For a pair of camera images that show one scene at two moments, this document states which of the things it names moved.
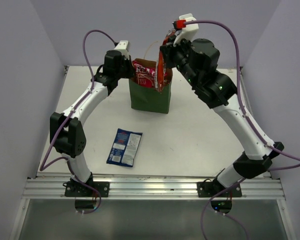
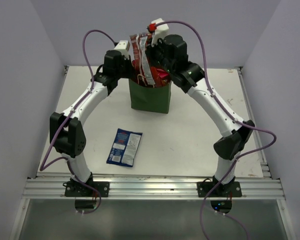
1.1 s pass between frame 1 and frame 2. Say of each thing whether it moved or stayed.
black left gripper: stayed
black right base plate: stayed
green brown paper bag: stayed
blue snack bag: stayed
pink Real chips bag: moved
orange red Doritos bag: moved
